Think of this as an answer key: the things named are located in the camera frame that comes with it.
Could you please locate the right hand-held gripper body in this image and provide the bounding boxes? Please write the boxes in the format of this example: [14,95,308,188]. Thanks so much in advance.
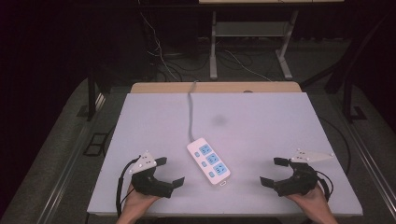
[273,148,334,198]

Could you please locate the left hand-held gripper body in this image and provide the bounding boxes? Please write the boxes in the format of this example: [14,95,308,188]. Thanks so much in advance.
[128,151,174,199]

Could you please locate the person's left hand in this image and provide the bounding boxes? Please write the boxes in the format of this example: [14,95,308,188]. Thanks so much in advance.
[122,183,162,218]

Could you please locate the person's right hand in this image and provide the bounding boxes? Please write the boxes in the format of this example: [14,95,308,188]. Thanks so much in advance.
[286,185,331,218]

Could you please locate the white power strip blue sockets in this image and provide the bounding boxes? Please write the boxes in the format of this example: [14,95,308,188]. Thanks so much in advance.
[186,137,232,187]

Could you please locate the wooden table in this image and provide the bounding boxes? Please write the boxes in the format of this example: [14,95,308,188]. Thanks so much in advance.
[130,81,303,94]

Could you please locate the black metal stand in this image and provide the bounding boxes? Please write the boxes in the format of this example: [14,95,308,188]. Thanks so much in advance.
[341,15,368,123]

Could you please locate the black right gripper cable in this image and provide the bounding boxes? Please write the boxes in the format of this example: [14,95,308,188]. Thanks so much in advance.
[315,170,334,202]

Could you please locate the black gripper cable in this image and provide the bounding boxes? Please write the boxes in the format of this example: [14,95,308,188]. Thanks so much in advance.
[315,170,334,202]
[115,155,141,217]

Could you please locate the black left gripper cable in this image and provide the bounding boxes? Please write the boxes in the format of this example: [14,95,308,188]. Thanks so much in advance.
[115,155,141,217]

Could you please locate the grey power strip cable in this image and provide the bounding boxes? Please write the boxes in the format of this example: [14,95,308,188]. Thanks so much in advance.
[187,81,199,143]

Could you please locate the black floor bracket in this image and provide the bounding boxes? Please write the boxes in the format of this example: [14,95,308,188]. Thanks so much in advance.
[82,133,109,158]

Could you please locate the metal floor rail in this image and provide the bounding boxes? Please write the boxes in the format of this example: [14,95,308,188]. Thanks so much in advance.
[346,122,396,216]
[36,92,107,224]

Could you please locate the white floor cable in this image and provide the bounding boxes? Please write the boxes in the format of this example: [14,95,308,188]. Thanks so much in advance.
[223,49,273,83]
[139,11,182,82]

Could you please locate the grey metal desk frame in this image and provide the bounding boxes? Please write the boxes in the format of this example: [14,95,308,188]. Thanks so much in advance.
[208,10,300,81]

